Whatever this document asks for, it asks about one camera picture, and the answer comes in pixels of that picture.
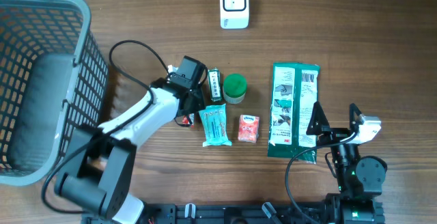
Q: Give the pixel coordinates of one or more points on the white barcode scanner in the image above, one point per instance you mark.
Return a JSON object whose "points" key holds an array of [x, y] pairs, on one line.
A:
{"points": [[234, 14]]}

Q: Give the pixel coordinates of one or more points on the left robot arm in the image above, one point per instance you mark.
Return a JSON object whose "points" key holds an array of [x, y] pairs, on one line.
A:
{"points": [[97, 170]]}

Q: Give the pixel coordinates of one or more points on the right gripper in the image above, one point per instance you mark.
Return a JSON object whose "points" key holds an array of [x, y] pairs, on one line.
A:
{"points": [[313, 129]]}

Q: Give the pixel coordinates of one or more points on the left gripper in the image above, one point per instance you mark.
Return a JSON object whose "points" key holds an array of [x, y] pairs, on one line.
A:
{"points": [[201, 100]]}

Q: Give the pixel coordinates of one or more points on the light green wet wipes pack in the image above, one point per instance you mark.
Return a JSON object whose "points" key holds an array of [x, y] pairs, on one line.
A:
{"points": [[214, 121]]}

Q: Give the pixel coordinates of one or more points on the grey plastic shopping basket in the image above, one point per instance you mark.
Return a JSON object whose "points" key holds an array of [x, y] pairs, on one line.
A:
{"points": [[53, 79]]}

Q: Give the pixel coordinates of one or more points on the green white small box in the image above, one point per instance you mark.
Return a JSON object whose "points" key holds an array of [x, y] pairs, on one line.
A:
{"points": [[214, 81]]}

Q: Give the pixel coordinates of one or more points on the small red packet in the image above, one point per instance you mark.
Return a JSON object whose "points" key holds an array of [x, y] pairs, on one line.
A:
{"points": [[188, 120]]}

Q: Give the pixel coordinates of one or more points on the green lid jar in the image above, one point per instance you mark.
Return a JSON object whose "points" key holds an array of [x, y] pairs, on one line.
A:
{"points": [[234, 88]]}

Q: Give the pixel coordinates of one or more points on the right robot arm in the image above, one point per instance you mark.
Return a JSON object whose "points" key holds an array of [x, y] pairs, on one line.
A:
{"points": [[359, 178]]}

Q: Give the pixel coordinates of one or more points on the green 3M gloves bag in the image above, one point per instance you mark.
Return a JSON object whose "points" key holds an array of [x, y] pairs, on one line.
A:
{"points": [[294, 92]]}

